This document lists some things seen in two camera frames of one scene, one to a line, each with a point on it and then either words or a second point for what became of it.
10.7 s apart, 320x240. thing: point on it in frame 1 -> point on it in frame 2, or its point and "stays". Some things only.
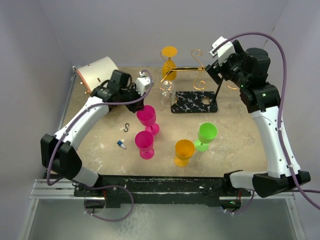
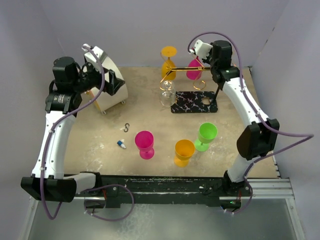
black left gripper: x=137 y=106 -> x=111 y=87
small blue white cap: x=120 y=143 stays
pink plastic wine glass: x=147 y=117 -> x=194 y=75
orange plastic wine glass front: x=184 y=149 stays
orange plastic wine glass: x=169 y=68 stays
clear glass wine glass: x=167 y=93 stays
